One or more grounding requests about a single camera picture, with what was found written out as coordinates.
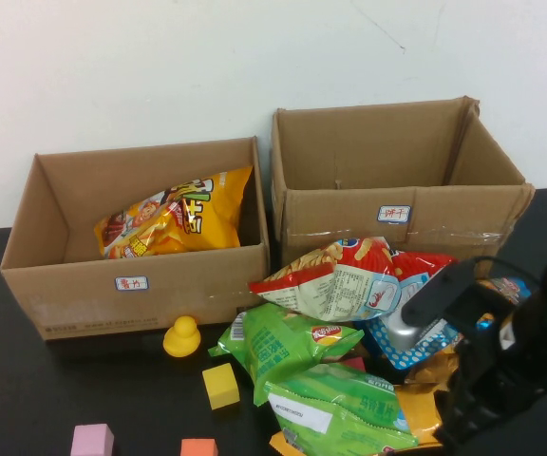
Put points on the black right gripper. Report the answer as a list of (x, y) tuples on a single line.
[(492, 370)]

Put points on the orange snack bag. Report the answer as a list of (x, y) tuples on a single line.
[(418, 413)]

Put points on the yellow fries snack bag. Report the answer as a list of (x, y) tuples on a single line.
[(197, 218)]

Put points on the small brown snack packet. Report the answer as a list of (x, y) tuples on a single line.
[(432, 368)]

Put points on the small orange snack packet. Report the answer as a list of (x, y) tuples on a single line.
[(280, 446)]

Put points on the blue potato chips bag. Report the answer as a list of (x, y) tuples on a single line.
[(397, 354)]

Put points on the green bag with white sticker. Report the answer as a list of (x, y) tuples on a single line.
[(349, 408)]

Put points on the red foam block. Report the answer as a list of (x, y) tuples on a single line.
[(354, 365)]

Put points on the red shrimp chips bag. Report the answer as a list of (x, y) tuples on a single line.
[(330, 290)]

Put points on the green Lay's chips bag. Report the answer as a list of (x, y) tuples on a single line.
[(278, 347)]

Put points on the white label on tall box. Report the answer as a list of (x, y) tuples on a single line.
[(393, 214)]

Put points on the yellow foam cube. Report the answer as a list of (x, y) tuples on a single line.
[(221, 387)]

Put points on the orange foam cube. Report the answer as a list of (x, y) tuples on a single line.
[(199, 448)]

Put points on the yellow rubber duck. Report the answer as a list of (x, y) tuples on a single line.
[(182, 339)]

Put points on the tall taped cardboard box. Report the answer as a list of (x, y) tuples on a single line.
[(349, 142)]

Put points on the white label on low box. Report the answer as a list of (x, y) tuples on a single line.
[(131, 283)]

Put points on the pink foam cube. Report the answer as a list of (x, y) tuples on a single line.
[(92, 442)]

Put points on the wide low cardboard box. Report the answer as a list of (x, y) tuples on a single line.
[(88, 304)]

